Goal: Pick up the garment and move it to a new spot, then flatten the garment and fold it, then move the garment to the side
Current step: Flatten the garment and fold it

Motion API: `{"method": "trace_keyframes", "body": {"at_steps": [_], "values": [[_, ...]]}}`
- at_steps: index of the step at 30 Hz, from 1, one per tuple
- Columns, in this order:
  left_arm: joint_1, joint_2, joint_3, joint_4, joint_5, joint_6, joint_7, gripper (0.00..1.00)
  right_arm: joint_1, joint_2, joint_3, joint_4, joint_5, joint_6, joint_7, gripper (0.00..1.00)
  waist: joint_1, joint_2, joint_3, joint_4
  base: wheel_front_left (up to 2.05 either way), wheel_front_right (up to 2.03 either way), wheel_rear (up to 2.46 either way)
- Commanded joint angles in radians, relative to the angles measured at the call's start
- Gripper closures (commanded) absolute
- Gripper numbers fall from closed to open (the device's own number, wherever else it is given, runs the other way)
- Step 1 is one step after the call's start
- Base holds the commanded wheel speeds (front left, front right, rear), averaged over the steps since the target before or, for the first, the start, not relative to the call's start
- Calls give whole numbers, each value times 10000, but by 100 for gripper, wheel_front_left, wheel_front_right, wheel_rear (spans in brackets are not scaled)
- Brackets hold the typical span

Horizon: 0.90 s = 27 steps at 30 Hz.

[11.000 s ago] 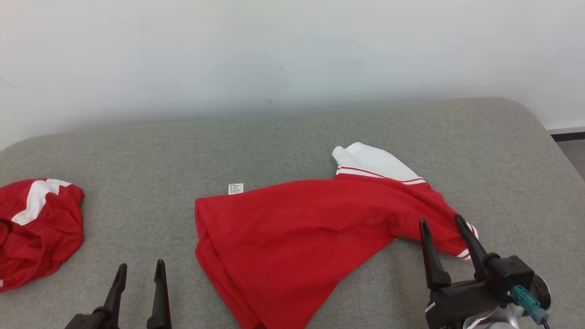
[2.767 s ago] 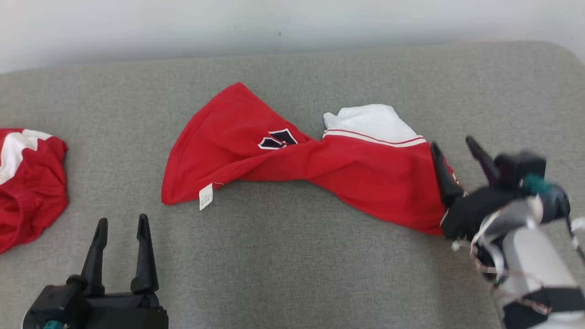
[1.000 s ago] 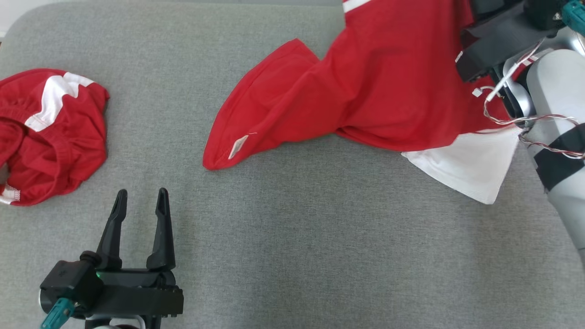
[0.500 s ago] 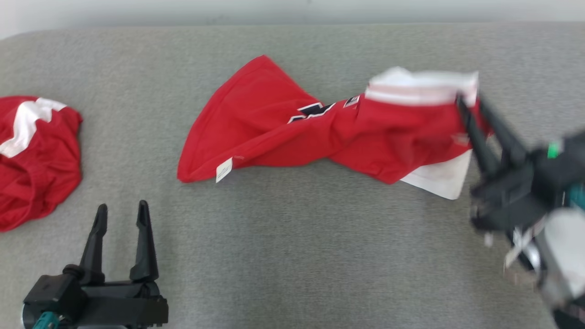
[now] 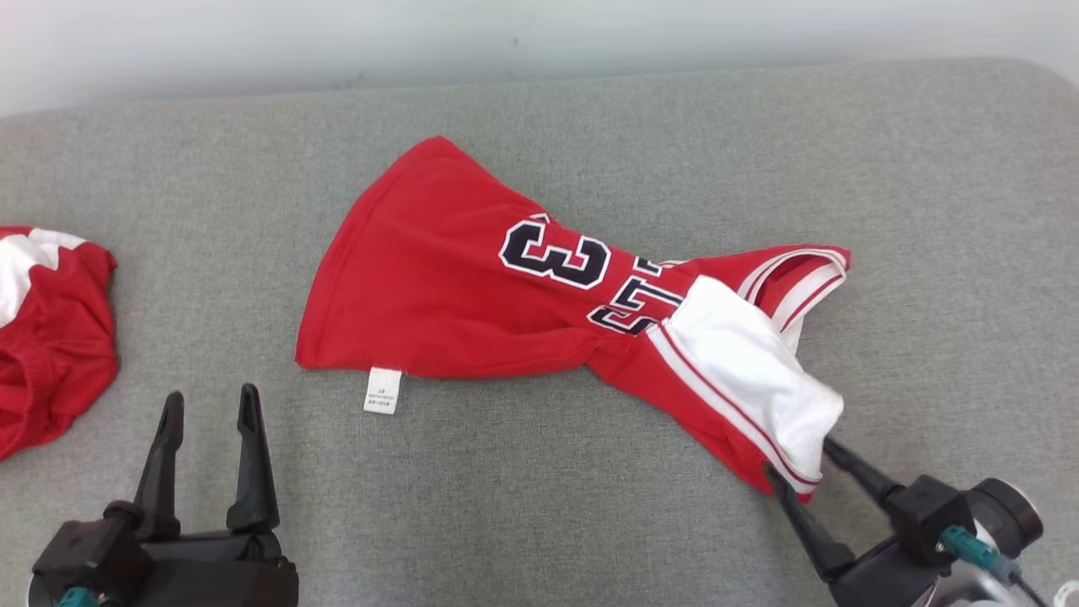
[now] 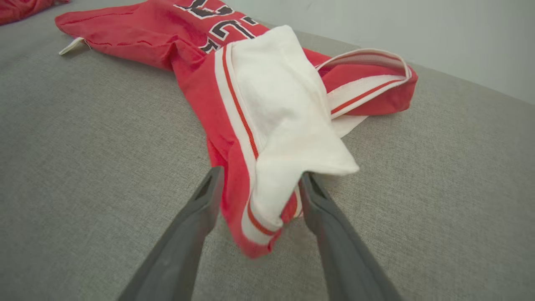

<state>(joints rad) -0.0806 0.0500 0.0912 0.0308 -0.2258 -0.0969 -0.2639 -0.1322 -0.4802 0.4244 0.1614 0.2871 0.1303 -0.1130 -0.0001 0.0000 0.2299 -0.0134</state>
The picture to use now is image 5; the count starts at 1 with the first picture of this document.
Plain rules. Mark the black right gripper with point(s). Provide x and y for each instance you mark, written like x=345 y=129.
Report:
x=1007 y=518

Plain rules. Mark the red basketball jersey white trim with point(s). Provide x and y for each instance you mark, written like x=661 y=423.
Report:
x=472 y=295

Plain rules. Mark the crumpled red white garment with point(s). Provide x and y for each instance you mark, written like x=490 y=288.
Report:
x=50 y=337

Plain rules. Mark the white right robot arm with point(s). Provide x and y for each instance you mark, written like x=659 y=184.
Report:
x=1069 y=595

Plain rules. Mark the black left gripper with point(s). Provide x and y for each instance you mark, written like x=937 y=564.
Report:
x=219 y=573

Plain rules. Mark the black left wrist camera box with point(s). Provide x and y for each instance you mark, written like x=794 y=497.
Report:
x=88 y=552

